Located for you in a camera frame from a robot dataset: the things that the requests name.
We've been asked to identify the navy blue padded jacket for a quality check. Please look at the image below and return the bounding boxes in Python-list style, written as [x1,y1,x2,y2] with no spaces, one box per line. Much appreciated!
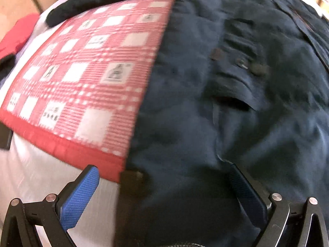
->
[46,0,328,246]

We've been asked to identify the red white checkered blanket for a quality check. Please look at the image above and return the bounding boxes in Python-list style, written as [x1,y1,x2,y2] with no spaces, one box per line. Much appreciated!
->
[1,0,174,182]

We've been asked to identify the red orange puffer jacket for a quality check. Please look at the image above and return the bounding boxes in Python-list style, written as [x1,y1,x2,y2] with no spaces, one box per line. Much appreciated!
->
[1,13,40,59]

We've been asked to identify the black braided cable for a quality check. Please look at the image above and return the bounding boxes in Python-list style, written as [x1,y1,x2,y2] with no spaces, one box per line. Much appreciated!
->
[164,241,206,247]

